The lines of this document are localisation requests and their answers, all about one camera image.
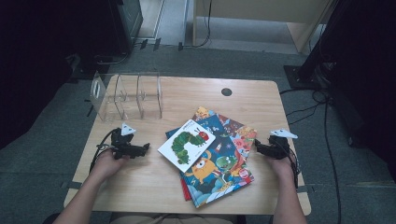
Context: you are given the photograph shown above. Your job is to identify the dark curtain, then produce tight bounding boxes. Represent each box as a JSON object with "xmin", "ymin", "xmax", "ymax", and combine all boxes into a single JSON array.
[
  {"xmin": 303, "ymin": 0, "xmax": 396, "ymax": 175},
  {"xmin": 0, "ymin": 0, "xmax": 120, "ymax": 150}
]

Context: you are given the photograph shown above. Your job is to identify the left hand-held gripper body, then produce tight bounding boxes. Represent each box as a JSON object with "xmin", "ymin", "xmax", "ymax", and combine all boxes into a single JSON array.
[{"xmin": 110, "ymin": 122, "xmax": 138, "ymax": 161}]

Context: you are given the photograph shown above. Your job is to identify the grey tape strip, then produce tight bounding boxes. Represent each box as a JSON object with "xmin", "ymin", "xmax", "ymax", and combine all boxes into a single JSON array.
[
  {"xmin": 60, "ymin": 180, "xmax": 83, "ymax": 190},
  {"xmin": 298, "ymin": 184, "xmax": 316, "ymax": 194}
]

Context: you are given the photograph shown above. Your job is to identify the hanging black cable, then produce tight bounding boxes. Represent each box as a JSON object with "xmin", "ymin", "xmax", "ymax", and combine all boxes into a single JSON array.
[{"xmin": 183, "ymin": 0, "xmax": 214, "ymax": 49}]

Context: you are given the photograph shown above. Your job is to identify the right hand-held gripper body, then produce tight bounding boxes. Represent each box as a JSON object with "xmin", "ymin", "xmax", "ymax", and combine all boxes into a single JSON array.
[{"xmin": 262, "ymin": 129, "xmax": 298, "ymax": 161}]

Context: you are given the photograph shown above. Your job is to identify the black cabinet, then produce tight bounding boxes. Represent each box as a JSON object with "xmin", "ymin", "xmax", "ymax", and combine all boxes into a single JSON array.
[{"xmin": 106, "ymin": 0, "xmax": 144, "ymax": 55}]

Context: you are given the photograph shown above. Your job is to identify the person's beige pants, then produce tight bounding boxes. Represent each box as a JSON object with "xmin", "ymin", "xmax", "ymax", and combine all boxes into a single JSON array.
[{"xmin": 108, "ymin": 213, "xmax": 237, "ymax": 224}]

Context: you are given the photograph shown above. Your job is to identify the light wooden cabinet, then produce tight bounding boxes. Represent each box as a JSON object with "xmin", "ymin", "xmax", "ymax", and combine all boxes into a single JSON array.
[{"xmin": 191, "ymin": 0, "xmax": 337, "ymax": 54}]

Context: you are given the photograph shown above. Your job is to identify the person's right hand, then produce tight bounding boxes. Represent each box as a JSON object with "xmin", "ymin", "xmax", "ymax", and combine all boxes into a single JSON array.
[{"xmin": 267, "ymin": 154, "xmax": 297, "ymax": 182}]

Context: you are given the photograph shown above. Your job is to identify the grey metal pole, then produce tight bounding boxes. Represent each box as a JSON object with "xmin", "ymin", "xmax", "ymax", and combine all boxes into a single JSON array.
[{"xmin": 179, "ymin": 0, "xmax": 191, "ymax": 48}]

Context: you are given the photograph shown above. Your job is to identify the light blue animals book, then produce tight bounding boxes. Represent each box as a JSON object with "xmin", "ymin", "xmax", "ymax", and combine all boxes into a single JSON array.
[{"xmin": 191, "ymin": 105, "xmax": 258, "ymax": 160}]

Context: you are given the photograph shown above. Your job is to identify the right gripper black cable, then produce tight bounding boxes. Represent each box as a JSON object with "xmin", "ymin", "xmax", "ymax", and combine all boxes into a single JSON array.
[{"xmin": 286, "ymin": 146, "xmax": 302, "ymax": 189}]

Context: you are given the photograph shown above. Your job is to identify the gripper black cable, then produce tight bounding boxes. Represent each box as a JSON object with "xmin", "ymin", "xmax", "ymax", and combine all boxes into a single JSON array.
[
  {"xmin": 286, "ymin": 146, "xmax": 302, "ymax": 189},
  {"xmin": 89, "ymin": 128, "xmax": 118, "ymax": 174}
]

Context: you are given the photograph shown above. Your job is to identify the long black floor cable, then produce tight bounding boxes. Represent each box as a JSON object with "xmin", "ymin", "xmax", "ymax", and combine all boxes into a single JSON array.
[{"xmin": 323, "ymin": 99, "xmax": 344, "ymax": 224}]

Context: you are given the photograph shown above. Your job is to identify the black stand base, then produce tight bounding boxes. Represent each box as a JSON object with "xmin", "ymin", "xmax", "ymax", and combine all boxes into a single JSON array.
[
  {"xmin": 64, "ymin": 52, "xmax": 110, "ymax": 82},
  {"xmin": 283, "ymin": 60, "xmax": 339, "ymax": 91}
]

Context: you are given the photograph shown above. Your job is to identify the person's left hand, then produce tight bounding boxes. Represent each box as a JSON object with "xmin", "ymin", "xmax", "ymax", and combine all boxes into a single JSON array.
[{"xmin": 92, "ymin": 150, "xmax": 129, "ymax": 184}]

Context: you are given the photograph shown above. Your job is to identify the white caterpillar book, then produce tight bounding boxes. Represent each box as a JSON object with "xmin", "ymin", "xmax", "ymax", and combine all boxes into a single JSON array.
[{"xmin": 157, "ymin": 119, "xmax": 217, "ymax": 174}]

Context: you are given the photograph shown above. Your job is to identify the clear acrylic book rack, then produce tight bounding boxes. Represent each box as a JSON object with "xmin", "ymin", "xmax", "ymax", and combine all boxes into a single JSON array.
[{"xmin": 90, "ymin": 71, "xmax": 163, "ymax": 123}]

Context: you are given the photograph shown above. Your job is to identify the dark blue monster book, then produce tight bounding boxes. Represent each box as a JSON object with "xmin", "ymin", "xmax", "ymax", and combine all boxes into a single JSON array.
[{"xmin": 165, "ymin": 115, "xmax": 255, "ymax": 209}]

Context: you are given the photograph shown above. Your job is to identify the looped black floor cable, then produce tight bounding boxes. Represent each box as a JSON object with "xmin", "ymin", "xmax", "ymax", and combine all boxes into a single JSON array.
[{"xmin": 279, "ymin": 88, "xmax": 331, "ymax": 125}]

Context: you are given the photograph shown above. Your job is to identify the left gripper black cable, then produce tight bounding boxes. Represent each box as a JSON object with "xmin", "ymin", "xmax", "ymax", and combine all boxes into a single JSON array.
[{"xmin": 89, "ymin": 128, "xmax": 118, "ymax": 174}]

